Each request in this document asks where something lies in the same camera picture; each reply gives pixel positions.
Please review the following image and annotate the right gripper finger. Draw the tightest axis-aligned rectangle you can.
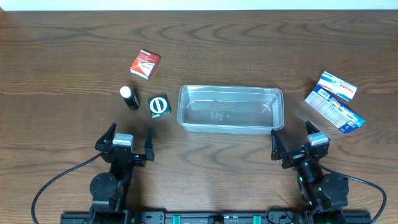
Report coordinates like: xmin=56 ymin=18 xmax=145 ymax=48
xmin=271 ymin=129 xmax=286 ymax=161
xmin=305 ymin=121 xmax=321 ymax=135

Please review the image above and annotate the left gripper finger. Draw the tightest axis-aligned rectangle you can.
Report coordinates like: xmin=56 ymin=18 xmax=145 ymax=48
xmin=144 ymin=129 xmax=155 ymax=161
xmin=95 ymin=123 xmax=116 ymax=151

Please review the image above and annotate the blue Kool Fever box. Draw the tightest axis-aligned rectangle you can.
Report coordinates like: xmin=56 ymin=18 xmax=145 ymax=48
xmin=305 ymin=86 xmax=366 ymax=134

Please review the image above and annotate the dark bottle white cap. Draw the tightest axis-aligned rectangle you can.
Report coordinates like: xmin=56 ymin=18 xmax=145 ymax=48
xmin=119 ymin=86 xmax=139 ymax=111

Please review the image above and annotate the white blue Panadol box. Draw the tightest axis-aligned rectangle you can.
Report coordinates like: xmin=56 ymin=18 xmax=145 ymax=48
xmin=317 ymin=71 xmax=358 ymax=101

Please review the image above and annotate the red Panadol box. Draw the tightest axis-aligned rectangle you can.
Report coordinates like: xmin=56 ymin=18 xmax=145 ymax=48
xmin=130 ymin=49 xmax=160 ymax=80

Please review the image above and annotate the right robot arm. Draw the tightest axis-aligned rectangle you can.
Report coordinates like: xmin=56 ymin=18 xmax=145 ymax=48
xmin=271 ymin=121 xmax=349 ymax=223

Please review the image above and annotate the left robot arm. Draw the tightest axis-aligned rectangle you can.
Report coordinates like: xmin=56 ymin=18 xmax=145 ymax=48
xmin=88 ymin=123 xmax=155 ymax=224

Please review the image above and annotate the clear plastic container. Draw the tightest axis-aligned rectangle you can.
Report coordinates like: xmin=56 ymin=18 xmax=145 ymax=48
xmin=177 ymin=85 xmax=285 ymax=134

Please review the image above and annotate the green square box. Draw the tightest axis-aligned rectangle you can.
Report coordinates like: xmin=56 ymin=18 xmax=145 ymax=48
xmin=147 ymin=94 xmax=171 ymax=118

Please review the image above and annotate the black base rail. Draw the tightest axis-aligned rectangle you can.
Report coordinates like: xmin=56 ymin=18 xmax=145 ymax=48
xmin=60 ymin=209 xmax=371 ymax=224

